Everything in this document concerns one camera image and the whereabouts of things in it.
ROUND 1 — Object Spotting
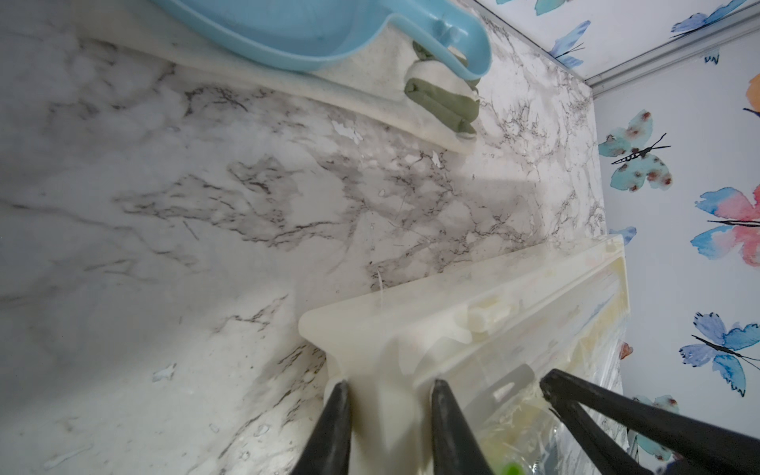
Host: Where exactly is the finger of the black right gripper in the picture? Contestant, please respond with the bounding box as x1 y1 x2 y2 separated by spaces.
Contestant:
540 369 759 474
551 403 652 475

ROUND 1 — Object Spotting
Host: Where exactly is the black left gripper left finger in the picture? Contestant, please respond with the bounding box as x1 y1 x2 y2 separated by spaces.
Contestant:
291 380 352 475

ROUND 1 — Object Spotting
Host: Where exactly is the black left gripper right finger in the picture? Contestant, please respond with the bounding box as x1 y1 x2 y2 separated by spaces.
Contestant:
431 379 493 475

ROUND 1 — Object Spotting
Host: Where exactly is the cream plastic wrap dispenser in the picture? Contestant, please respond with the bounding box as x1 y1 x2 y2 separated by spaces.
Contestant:
299 236 629 474

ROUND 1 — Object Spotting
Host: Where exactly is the light blue dustpan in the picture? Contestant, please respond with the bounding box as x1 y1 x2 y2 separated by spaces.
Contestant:
158 0 492 80

